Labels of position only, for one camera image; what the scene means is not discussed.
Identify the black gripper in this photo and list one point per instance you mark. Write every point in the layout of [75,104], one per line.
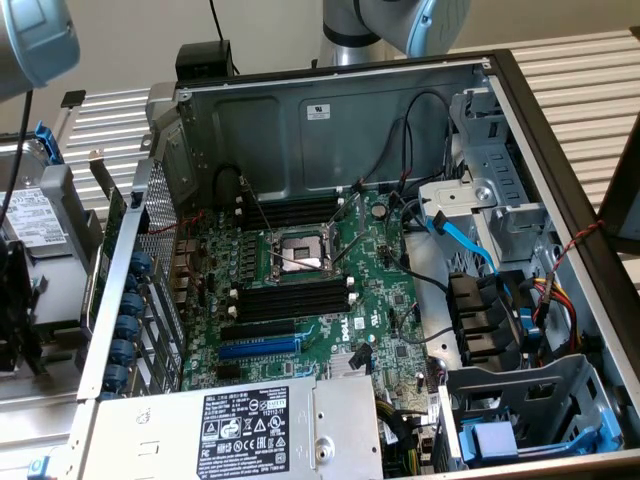
[17,310]

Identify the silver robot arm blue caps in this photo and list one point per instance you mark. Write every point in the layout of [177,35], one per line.
[380,15]

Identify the green RAM stick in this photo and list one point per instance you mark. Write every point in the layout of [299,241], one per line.
[65,327]

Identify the grey parts rack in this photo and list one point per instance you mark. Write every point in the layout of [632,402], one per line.
[60,280]

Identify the hard disk white label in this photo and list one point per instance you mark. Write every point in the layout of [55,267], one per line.
[37,220]

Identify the blue expansion card retainer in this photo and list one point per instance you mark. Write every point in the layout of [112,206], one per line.
[132,305]

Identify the silver sheet metal panel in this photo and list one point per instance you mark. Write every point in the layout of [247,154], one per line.
[35,435]

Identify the green graphics card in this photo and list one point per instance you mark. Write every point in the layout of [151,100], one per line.
[116,215]

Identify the bare silver hard disk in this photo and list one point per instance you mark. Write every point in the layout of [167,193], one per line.
[35,160]

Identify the small blue latch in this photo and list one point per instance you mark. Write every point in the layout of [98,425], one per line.
[39,470]

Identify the silver power supply black label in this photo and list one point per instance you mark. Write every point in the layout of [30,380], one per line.
[150,425]

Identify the short black expansion slot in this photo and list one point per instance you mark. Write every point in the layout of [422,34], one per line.
[227,371]

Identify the black table end cap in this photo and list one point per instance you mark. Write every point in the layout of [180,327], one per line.
[73,98]

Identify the long black expansion slot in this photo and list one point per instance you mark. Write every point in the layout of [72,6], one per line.
[257,330]

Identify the blue expansion slot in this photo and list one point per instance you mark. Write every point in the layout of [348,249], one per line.
[257,346]

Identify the metal locking lever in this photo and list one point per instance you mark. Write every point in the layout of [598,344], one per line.
[257,205]

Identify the CPU socket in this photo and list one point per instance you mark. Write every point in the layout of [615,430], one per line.
[300,250]

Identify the black box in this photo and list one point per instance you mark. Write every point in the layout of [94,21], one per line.
[200,62]

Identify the silver chipset heatsink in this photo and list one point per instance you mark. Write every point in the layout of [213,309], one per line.
[340,367]

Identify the green motherboard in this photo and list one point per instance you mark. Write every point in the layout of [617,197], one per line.
[380,300]

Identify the coin cell battery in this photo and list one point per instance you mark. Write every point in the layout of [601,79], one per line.
[380,210]

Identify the open grey PC case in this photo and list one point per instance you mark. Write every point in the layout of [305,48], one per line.
[370,140]

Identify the black fan shroud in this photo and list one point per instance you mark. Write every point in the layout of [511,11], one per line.
[470,300]

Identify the grey disk bay cage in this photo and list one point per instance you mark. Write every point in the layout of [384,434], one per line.
[505,382]

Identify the blue disk tray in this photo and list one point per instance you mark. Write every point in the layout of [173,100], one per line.
[492,442]

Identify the grey optical drive bay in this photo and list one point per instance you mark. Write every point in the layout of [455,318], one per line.
[495,150]

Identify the dark framed panel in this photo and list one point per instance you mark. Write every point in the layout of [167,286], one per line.
[612,200]

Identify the blue disk bracket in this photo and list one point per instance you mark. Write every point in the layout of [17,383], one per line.
[47,142]

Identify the silver disk bay bracket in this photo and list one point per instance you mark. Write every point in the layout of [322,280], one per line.
[452,192]

